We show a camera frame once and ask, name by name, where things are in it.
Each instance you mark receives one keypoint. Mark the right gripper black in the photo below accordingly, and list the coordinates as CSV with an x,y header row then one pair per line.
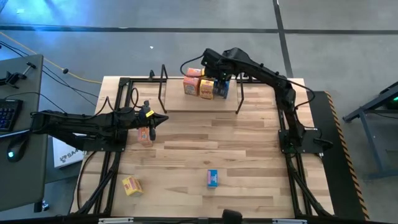
x,y
217,65

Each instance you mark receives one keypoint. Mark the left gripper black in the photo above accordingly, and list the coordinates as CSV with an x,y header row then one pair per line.
x,y
136,119

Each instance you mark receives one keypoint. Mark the blue cereal box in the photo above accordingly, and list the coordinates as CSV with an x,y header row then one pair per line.
x,y
222,92
212,178

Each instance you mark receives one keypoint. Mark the orange cereal box pink side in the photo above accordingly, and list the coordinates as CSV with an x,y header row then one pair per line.
x,y
193,72
191,86
143,137

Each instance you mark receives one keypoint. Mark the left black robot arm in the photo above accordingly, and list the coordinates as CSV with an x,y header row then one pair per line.
x,y
77,124

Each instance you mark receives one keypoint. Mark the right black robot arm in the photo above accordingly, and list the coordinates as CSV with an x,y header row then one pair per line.
x,y
280,84

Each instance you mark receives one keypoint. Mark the yellow tag on left gripper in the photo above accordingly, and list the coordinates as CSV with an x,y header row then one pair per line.
x,y
150,113

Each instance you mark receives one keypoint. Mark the white printed cardboard box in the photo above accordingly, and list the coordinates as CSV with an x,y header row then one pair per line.
x,y
66,157

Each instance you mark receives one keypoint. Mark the dark rounded object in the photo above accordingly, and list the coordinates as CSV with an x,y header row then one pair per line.
x,y
232,216

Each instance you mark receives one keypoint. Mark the dark grey desk top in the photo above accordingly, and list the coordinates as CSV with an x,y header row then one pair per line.
x,y
21,180
28,87

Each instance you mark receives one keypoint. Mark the black mat hazard stripe edge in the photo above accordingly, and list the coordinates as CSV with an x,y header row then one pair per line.
x,y
335,174

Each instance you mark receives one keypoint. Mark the desk caster wheel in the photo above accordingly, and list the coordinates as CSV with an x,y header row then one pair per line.
x,y
44,206

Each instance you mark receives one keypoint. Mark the black computer mouse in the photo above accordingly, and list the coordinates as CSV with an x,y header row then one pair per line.
x,y
17,148

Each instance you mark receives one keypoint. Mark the black backlit keyboard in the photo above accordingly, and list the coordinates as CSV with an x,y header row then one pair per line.
x,y
7,113

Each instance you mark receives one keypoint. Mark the dark blue metal stand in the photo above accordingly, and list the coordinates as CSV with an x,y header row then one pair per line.
x,y
377,155

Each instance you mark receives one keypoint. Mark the black device green light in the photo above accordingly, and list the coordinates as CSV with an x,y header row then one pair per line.
x,y
392,101

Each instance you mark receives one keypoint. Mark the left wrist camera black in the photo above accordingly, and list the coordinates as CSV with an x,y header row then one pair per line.
x,y
152,132

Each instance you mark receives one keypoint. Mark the black metal shelf bracket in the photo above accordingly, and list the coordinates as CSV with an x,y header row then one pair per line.
x,y
163,73
240,99

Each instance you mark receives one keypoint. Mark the small black triangular bracket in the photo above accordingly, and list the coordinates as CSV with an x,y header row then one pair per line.
x,y
151,75

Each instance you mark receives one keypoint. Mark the black aluminium table frame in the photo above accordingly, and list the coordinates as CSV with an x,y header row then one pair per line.
x,y
123,81

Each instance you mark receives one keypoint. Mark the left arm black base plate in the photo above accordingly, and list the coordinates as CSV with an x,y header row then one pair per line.
x,y
102,146

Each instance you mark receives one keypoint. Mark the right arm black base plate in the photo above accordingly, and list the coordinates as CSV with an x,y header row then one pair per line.
x,y
314,146

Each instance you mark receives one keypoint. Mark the white metal table bracket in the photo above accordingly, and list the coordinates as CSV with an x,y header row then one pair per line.
x,y
289,221
115,220

